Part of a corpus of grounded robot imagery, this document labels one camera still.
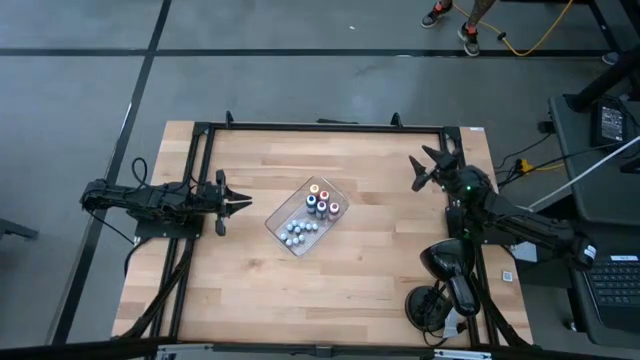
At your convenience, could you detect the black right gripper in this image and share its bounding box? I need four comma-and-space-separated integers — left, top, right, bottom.
408, 144, 494, 204

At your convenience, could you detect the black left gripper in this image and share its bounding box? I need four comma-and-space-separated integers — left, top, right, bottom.
194, 169, 254, 236

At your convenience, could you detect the clear plastic bin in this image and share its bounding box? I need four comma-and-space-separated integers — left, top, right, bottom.
264, 175, 350, 258

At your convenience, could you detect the yellow plug connector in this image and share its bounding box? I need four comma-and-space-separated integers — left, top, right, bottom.
514, 158, 566, 175

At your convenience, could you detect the black desk lamp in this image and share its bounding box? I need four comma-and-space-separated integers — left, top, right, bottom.
404, 237, 485, 334

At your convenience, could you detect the white pole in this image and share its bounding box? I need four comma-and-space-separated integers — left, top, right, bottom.
527, 134, 640, 211

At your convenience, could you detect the dark grey side desk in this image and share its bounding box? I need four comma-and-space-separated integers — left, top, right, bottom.
548, 93, 640, 226

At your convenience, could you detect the black rig crossbar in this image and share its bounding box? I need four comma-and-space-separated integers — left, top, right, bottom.
0, 337, 640, 360

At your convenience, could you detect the black keyboard desk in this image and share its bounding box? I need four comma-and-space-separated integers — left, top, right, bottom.
559, 219, 640, 351

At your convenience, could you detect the black keyboard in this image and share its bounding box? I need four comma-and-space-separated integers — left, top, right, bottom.
579, 253, 640, 334

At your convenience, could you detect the black chair base leg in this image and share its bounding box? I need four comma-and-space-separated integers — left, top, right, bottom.
0, 218, 40, 242

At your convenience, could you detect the black floor cable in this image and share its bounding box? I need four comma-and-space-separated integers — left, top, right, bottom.
494, 132, 601, 189

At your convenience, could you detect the yellow floor cable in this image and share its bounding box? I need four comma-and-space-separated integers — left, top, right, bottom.
447, 0, 575, 58

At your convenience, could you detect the white lamp cord tag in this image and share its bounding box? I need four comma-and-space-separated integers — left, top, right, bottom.
442, 304, 466, 337

